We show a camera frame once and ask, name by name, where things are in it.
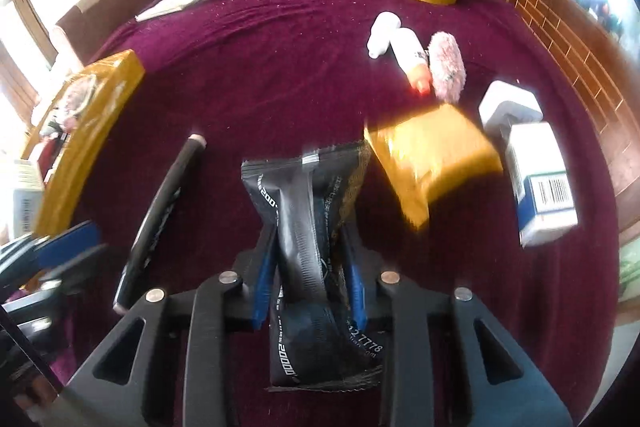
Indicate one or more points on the wooden framed glass door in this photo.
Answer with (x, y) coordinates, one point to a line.
(20, 32)

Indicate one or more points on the white tube orange cap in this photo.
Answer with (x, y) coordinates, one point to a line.
(407, 49)

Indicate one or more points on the black packet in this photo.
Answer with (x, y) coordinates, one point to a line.
(305, 217)

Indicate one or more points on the yellow tray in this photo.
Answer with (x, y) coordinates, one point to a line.
(105, 107)

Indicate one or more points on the small white box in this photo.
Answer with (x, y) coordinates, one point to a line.
(505, 107)

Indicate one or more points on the brick pattern counter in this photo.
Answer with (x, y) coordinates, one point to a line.
(575, 57)

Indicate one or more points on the pink fluffy roller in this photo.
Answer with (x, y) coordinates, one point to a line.
(446, 64)

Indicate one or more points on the blue and white box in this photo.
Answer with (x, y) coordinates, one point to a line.
(537, 167)

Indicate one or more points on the yellow packet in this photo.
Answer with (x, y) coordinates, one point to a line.
(435, 157)

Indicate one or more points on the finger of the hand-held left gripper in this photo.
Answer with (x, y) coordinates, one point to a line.
(65, 239)

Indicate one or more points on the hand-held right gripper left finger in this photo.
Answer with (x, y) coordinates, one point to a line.
(262, 287)

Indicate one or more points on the black pen blue cap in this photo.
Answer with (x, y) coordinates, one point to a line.
(160, 207)

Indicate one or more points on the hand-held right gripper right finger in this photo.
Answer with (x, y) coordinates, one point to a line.
(356, 287)

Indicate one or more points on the white plastic bottle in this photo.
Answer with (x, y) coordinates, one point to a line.
(382, 29)

